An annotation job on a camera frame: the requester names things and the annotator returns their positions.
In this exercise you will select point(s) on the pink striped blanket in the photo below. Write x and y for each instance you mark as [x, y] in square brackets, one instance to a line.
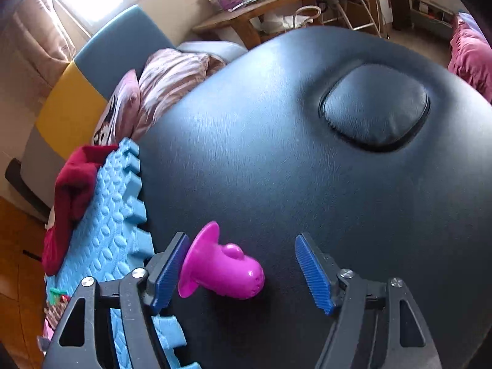
[169, 73]

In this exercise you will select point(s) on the blue foam mat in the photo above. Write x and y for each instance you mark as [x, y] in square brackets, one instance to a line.
[111, 230]

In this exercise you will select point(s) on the black padded table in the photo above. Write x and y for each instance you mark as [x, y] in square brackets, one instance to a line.
[250, 161]

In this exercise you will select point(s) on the magenta plastic toy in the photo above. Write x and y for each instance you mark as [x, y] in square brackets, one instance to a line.
[226, 273]

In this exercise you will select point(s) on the white shelf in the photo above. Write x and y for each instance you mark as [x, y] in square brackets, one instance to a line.
[430, 11]

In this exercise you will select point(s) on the magenta blanket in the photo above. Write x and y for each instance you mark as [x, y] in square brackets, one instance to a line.
[469, 53]

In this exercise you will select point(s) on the dark red cloth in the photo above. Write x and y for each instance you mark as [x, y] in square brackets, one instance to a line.
[73, 188]

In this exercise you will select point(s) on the wooden side table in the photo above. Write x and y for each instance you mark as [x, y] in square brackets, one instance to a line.
[246, 9]

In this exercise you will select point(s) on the pink curtain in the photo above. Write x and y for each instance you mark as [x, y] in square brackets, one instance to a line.
[42, 34]

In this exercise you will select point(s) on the pink dog print pillow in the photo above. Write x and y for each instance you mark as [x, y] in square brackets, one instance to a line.
[123, 100]

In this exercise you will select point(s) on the white bag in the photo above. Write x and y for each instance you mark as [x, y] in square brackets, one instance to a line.
[280, 21]

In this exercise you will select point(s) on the small green toy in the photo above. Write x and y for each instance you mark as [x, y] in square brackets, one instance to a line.
[57, 295]

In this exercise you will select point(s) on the black bed post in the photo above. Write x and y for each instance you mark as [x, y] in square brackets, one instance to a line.
[27, 184]

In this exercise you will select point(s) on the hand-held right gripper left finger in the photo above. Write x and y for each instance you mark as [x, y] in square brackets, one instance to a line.
[169, 273]

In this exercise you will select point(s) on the blue yellow grey headboard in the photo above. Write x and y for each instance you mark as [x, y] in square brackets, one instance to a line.
[115, 38]

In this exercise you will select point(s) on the black oval table cushion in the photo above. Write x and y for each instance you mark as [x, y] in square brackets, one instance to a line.
[376, 107]

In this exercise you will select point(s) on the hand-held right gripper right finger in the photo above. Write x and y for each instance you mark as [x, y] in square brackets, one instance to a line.
[313, 273]

